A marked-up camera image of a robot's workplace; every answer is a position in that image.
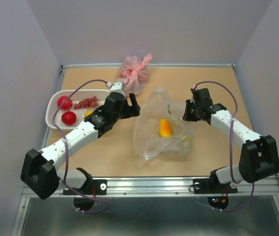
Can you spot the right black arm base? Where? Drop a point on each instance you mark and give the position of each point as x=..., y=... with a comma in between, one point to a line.
x=218, y=194

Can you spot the aluminium front rail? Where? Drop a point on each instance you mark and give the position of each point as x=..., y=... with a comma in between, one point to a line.
x=171, y=187

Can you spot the red fruit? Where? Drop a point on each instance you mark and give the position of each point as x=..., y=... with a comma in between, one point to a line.
x=64, y=103

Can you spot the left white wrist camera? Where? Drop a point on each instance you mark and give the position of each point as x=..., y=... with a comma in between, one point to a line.
x=117, y=86

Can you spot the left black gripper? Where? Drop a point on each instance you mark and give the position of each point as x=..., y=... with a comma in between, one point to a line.
x=129, y=110

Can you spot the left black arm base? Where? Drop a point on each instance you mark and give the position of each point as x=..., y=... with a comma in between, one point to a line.
x=85, y=198

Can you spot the pink knotted plastic bag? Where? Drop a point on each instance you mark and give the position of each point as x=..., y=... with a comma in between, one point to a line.
x=134, y=73

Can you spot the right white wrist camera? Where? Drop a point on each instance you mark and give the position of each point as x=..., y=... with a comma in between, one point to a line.
x=194, y=98

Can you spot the clear plastic fruit bag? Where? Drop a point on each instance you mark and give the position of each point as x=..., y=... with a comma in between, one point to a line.
x=147, y=139

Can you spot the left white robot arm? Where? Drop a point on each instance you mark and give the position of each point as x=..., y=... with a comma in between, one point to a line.
x=39, y=171

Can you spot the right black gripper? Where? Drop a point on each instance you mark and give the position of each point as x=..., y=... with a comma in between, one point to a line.
x=187, y=116

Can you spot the yellow fruit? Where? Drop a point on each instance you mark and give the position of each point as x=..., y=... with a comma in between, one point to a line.
x=88, y=113

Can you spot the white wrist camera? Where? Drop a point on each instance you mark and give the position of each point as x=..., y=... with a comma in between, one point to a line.
x=117, y=86
x=194, y=98

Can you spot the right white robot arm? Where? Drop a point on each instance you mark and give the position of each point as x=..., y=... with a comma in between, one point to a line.
x=259, y=154

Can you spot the orange fruit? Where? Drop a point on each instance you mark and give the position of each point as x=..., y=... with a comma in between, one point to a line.
x=165, y=128

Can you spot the white perforated plastic basket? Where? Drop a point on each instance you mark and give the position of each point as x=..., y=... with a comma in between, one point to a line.
x=80, y=113

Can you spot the red grape bunch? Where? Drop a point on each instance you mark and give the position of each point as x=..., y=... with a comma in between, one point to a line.
x=89, y=102

